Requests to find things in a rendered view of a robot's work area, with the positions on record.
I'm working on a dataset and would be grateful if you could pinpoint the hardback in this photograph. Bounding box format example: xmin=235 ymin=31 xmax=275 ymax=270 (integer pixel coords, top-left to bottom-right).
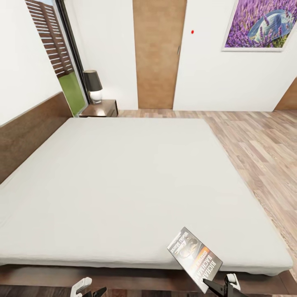
xmin=167 ymin=227 xmax=223 ymax=294

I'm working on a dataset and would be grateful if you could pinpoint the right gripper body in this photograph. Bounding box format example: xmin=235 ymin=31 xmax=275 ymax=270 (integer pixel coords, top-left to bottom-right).
xmin=226 ymin=283 xmax=249 ymax=297

